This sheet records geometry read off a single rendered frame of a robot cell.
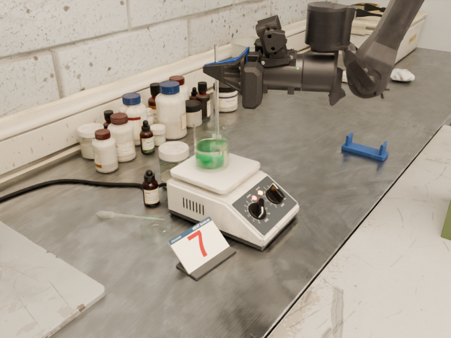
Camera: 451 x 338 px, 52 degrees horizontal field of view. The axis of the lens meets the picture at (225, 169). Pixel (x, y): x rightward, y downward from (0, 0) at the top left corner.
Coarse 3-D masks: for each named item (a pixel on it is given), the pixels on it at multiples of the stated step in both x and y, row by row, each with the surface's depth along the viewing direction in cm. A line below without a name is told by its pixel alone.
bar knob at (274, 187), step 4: (272, 184) 79; (272, 188) 79; (276, 188) 79; (268, 192) 79; (272, 192) 79; (276, 192) 79; (280, 192) 78; (268, 196) 79; (272, 196) 79; (276, 196) 79; (280, 196) 78; (284, 196) 78; (272, 200) 78; (276, 200) 79; (280, 200) 78
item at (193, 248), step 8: (208, 224) 75; (200, 232) 73; (208, 232) 74; (216, 232) 75; (184, 240) 71; (192, 240) 72; (200, 240) 73; (208, 240) 73; (216, 240) 74; (176, 248) 70; (184, 248) 71; (192, 248) 71; (200, 248) 72; (208, 248) 73; (216, 248) 73; (184, 256) 70; (192, 256) 71; (200, 256) 71; (192, 264) 70
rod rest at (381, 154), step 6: (348, 138) 105; (348, 144) 106; (354, 144) 107; (384, 144) 102; (348, 150) 106; (354, 150) 105; (360, 150) 104; (366, 150) 104; (372, 150) 104; (378, 150) 104; (384, 150) 102; (366, 156) 104; (372, 156) 103; (378, 156) 102; (384, 156) 102
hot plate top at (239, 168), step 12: (192, 156) 84; (240, 156) 84; (180, 168) 80; (192, 168) 80; (228, 168) 80; (240, 168) 80; (252, 168) 80; (192, 180) 77; (204, 180) 77; (216, 180) 77; (228, 180) 77; (240, 180) 77
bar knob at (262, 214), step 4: (260, 200) 75; (252, 204) 76; (256, 204) 76; (260, 204) 75; (248, 208) 75; (252, 208) 75; (256, 208) 75; (260, 208) 74; (252, 212) 75; (256, 212) 75; (260, 212) 73; (264, 212) 76; (252, 216) 74; (256, 216) 74; (260, 216) 74; (264, 216) 75
